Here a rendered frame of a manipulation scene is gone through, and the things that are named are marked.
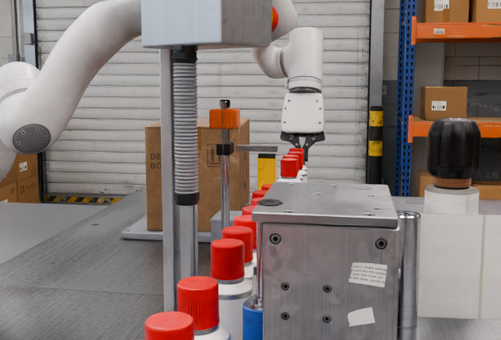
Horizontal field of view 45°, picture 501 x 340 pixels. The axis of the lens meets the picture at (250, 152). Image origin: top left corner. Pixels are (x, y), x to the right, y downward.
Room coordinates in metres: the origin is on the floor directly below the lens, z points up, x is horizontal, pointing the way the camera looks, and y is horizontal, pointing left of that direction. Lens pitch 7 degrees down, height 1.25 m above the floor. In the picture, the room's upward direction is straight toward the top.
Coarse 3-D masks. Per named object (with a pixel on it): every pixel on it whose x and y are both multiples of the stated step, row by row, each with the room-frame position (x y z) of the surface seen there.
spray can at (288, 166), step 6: (282, 162) 1.15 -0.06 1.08; (288, 162) 1.15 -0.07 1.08; (294, 162) 1.15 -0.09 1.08; (282, 168) 1.15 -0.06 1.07; (288, 168) 1.15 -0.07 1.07; (294, 168) 1.15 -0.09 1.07; (282, 174) 1.15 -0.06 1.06; (288, 174) 1.15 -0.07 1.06; (294, 174) 1.15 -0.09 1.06; (282, 180) 1.15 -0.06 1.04; (288, 180) 1.14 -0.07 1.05; (294, 180) 1.14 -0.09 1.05; (300, 180) 1.16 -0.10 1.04
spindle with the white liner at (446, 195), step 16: (432, 128) 0.96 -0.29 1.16; (448, 128) 0.94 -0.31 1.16; (464, 128) 0.93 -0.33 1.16; (432, 144) 0.96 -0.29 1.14; (448, 144) 0.93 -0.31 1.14; (464, 144) 0.93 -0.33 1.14; (480, 144) 0.95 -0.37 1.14; (432, 160) 0.96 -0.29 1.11; (448, 160) 0.93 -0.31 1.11; (464, 160) 0.93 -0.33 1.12; (448, 176) 0.94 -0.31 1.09; (464, 176) 0.93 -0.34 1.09; (432, 192) 0.95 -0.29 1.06; (448, 192) 0.93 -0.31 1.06; (464, 192) 0.93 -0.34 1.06; (432, 208) 0.95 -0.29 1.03; (448, 208) 0.93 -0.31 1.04; (464, 208) 0.93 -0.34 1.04
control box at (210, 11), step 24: (144, 0) 0.86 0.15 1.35; (168, 0) 0.83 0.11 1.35; (192, 0) 0.79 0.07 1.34; (216, 0) 0.76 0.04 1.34; (240, 0) 0.78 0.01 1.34; (264, 0) 0.81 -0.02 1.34; (144, 24) 0.87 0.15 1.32; (168, 24) 0.83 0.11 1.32; (192, 24) 0.79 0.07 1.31; (216, 24) 0.76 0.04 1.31; (240, 24) 0.78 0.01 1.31; (264, 24) 0.81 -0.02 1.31; (168, 48) 0.88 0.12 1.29; (216, 48) 0.88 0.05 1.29
